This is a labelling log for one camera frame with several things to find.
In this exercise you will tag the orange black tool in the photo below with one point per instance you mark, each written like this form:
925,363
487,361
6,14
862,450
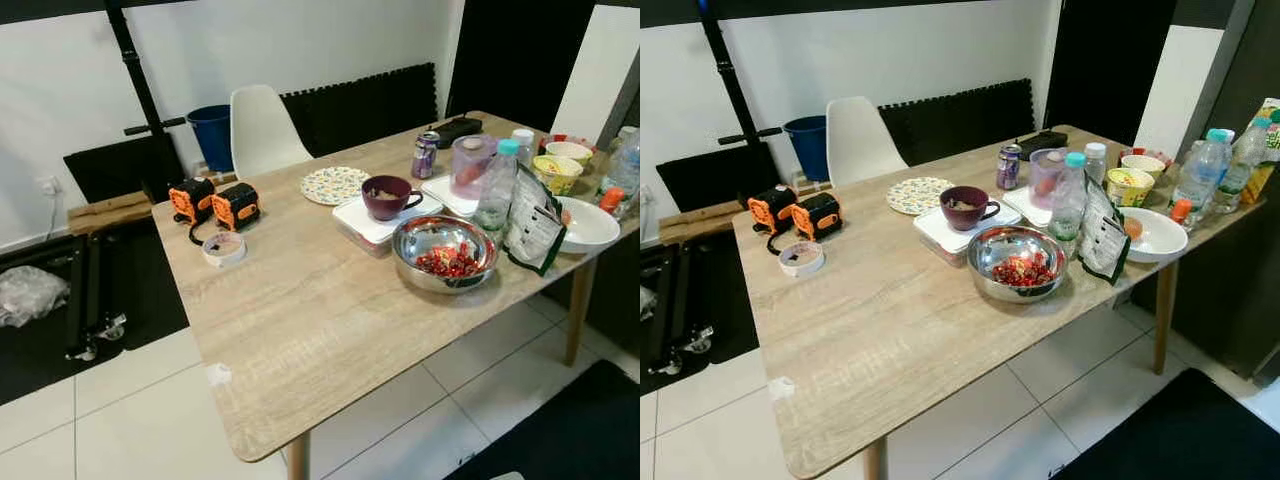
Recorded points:
818,218
238,208
770,212
190,203

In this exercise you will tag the white tape patch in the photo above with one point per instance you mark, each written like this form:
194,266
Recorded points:
781,388
218,375

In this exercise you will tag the black door panel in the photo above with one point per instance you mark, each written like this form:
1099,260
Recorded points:
1105,70
505,60

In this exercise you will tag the black metal stand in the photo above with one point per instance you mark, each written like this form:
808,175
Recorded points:
724,60
131,60

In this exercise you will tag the black foam puzzle mat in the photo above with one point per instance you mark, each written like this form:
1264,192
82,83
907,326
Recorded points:
960,120
370,105

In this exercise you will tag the black foam panel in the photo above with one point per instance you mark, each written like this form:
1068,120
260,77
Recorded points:
700,175
110,165

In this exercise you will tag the black floor mat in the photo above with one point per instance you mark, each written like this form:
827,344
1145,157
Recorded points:
560,440
1170,440
155,290
735,310

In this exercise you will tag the red rimmed bowl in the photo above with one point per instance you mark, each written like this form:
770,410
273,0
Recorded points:
1127,152
552,139

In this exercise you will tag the purple drink can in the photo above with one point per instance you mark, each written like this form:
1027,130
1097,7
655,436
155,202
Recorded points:
1008,170
425,158

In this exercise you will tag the black snack pouch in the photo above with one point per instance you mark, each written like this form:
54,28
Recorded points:
1100,240
530,230

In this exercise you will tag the blue bucket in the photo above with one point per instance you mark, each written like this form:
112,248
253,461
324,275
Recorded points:
808,150
212,140

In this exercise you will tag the clear water bottle teal cap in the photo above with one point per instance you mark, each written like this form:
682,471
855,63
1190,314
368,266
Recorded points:
1066,205
1245,170
622,170
495,195
1198,175

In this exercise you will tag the small white bottle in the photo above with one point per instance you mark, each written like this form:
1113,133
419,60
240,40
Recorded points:
1096,165
523,148

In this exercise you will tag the green yellow juice carton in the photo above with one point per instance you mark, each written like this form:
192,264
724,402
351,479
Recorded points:
1268,150

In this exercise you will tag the white wall socket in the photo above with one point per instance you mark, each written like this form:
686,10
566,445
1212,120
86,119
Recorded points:
48,187

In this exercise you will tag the black wheeled frame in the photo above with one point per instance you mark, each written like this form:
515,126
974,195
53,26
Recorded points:
690,345
100,330

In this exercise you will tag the steel mixing bowl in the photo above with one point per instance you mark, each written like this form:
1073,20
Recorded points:
1015,293
445,284

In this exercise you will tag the pink translucent jar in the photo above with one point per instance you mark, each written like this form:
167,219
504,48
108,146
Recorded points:
1045,180
468,170

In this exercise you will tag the orange round food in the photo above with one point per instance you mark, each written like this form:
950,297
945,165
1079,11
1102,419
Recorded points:
566,216
1133,228

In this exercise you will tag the black flat case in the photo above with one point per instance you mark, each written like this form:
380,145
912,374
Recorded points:
1043,143
458,130

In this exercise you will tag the white ceramic bowl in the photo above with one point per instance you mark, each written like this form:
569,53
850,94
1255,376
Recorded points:
1160,240
595,230

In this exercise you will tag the floral patterned plate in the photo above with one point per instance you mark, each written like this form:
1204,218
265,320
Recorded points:
335,186
920,196

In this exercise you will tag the red food pile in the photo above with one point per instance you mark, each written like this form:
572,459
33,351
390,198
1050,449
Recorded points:
1022,271
450,262

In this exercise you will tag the wooden plank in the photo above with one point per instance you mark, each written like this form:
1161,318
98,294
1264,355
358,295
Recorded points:
100,212
690,222

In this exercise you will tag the white paper bowl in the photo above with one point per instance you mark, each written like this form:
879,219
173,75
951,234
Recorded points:
1143,165
570,153

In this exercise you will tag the small orange cap bottle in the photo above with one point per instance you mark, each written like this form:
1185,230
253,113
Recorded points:
1181,211
611,200

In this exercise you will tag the white tape roll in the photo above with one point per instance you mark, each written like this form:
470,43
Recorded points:
224,260
801,270

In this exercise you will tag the clear plastic bag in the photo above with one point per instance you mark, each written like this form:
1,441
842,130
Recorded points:
647,302
30,295

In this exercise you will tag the white plastic chair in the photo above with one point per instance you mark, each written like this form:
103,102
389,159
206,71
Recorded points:
862,140
265,130

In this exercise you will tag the grey steel fridge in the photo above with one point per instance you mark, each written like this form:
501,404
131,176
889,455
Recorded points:
1240,280

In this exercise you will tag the purple mug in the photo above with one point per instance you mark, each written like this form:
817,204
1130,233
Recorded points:
385,205
962,215

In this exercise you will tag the yellow green noodle cup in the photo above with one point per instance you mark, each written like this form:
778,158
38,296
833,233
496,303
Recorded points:
555,178
1128,190

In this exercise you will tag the clear container white lid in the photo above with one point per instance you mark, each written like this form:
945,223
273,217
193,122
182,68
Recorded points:
440,190
350,215
930,228
1015,203

